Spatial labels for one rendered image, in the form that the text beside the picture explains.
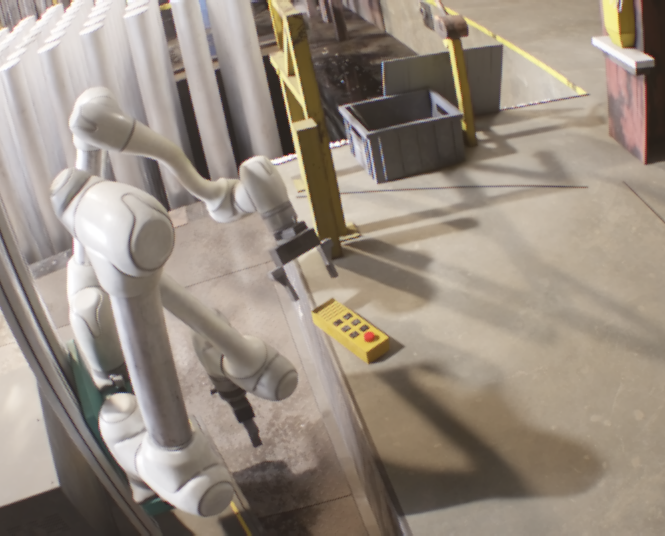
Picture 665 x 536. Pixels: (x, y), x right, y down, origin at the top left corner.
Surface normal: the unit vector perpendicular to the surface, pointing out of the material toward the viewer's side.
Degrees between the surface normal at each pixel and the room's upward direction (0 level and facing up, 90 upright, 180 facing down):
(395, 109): 90
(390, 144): 90
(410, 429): 0
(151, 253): 84
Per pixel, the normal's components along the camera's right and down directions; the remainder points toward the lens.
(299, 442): -0.17, -0.78
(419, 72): 0.32, 0.76
